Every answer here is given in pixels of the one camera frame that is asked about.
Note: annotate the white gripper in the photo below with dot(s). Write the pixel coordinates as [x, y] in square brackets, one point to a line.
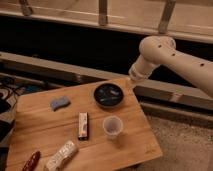
[135, 76]

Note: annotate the black ceramic bowl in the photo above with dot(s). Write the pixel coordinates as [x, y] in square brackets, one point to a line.
[108, 95]

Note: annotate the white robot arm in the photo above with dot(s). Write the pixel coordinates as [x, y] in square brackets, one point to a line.
[161, 50]

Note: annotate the clear plastic cup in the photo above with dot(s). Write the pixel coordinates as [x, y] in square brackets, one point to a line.
[113, 127]

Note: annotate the wooden table board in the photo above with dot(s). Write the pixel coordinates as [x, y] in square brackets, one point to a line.
[107, 138]

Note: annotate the rectangular candy bar pack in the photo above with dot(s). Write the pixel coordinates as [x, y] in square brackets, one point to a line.
[83, 126]

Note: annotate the blue sponge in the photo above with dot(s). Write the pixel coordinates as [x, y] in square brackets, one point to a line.
[59, 103]

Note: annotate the metal railing post middle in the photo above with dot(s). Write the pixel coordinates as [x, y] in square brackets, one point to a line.
[103, 19]

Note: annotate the metal railing post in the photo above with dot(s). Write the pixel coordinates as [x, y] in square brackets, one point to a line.
[25, 8]
[166, 16]
[103, 19]

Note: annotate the metal railing post right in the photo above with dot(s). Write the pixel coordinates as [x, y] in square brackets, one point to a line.
[166, 16]

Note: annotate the metal railing post left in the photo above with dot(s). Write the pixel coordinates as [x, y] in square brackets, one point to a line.
[25, 8]

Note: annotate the red handled tool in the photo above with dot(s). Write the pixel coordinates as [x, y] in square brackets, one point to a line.
[32, 162]

